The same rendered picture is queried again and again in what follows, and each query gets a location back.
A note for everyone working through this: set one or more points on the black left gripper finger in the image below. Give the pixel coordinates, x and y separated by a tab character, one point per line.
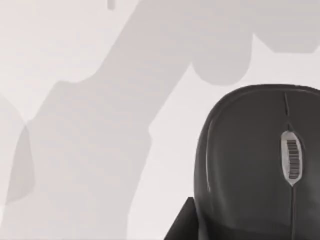
186	222

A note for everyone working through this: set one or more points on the black computer mouse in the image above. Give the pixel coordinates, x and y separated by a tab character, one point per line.
245	160

